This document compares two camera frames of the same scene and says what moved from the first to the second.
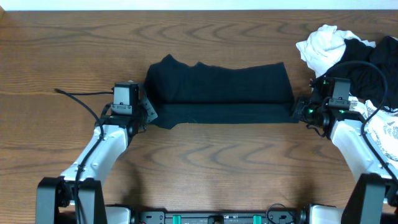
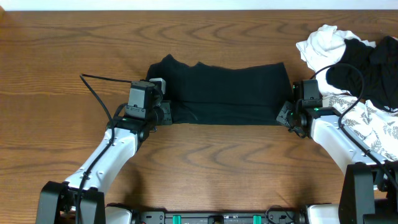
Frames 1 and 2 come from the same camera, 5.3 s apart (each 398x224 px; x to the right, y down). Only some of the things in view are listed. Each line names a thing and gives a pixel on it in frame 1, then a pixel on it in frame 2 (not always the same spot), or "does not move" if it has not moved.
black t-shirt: x=180 y=93 does not move
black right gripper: x=298 y=109 -> x=281 y=117
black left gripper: x=151 y=114 -> x=165 y=107
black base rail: x=159 y=217 does not move
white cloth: x=325 y=46 does not move
